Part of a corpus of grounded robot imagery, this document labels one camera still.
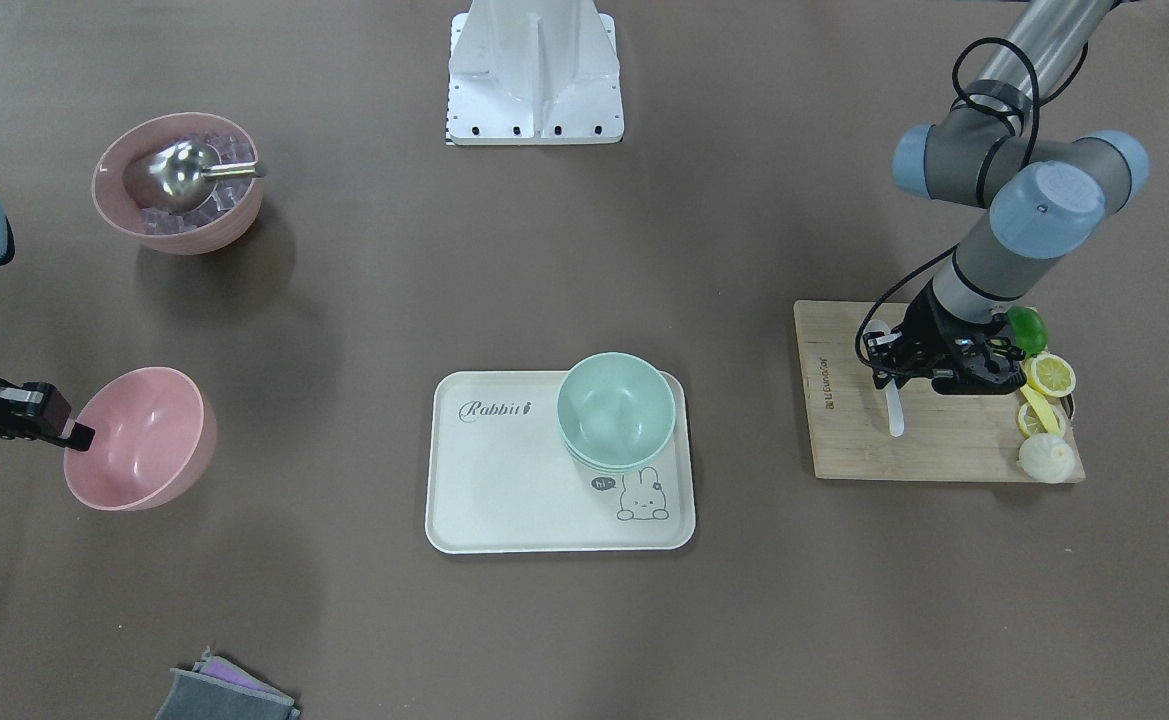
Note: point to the metal ice scoop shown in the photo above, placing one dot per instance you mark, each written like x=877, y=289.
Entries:
x=182, y=176

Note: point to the bamboo cutting board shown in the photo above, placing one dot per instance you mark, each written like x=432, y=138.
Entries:
x=947, y=439

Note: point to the grey folded cloth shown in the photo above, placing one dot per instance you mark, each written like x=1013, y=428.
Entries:
x=215, y=687

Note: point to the green lime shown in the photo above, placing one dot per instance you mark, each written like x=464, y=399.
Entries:
x=1029, y=328

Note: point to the small pink bowl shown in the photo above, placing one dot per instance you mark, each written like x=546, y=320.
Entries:
x=155, y=434

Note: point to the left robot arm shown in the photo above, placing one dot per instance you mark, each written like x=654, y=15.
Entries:
x=1041, y=200

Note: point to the clear ice cubes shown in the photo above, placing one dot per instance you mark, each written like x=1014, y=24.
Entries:
x=227, y=193

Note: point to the white ceramic spoon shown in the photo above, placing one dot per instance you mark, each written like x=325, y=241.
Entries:
x=896, y=410

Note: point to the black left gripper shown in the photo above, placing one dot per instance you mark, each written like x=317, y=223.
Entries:
x=928, y=323

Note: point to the white serving tray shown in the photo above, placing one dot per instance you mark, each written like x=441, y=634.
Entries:
x=501, y=480

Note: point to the lemon slice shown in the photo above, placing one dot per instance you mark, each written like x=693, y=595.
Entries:
x=1030, y=422
x=1050, y=374

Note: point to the white camera mast base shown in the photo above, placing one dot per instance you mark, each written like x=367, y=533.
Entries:
x=525, y=73

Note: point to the large pink bowl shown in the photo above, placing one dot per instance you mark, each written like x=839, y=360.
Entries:
x=122, y=214

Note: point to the green bowl stack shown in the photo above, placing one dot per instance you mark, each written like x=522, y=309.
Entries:
x=615, y=412

